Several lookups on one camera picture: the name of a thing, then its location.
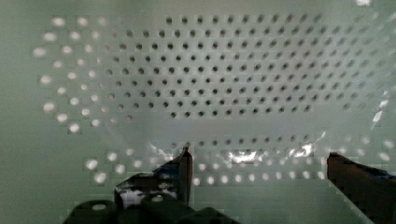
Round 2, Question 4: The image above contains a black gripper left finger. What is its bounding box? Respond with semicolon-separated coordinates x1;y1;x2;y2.
114;146;193;208

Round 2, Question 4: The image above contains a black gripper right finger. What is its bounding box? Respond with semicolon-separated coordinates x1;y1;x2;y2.
327;152;396;224

